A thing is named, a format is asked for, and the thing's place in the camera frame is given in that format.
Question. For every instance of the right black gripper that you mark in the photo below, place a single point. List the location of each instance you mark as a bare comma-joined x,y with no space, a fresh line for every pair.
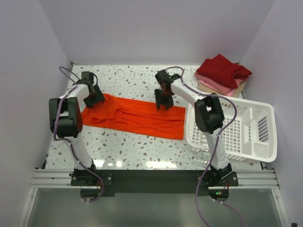
164,100

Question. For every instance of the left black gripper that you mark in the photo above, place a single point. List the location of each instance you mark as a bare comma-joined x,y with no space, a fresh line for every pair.
93,98

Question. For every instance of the orange t shirt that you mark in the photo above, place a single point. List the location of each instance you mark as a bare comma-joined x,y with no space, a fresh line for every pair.
136,116

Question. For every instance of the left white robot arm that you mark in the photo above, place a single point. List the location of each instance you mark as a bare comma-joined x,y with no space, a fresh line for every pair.
66,124

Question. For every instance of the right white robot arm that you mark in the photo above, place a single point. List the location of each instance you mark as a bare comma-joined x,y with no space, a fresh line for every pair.
209,119

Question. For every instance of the pink folded shirt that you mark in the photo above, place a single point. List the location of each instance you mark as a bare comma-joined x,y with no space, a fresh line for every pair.
221,88

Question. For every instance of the dark red folded shirt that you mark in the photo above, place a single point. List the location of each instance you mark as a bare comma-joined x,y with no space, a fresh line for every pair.
223,71

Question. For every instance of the beige folded shirt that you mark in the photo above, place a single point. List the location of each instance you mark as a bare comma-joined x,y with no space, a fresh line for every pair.
232,92

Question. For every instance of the white plastic laundry basket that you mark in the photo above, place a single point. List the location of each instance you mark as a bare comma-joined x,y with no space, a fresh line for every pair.
251,132

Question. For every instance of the aluminium frame rail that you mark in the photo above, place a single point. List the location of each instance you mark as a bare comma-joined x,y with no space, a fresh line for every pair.
247,179

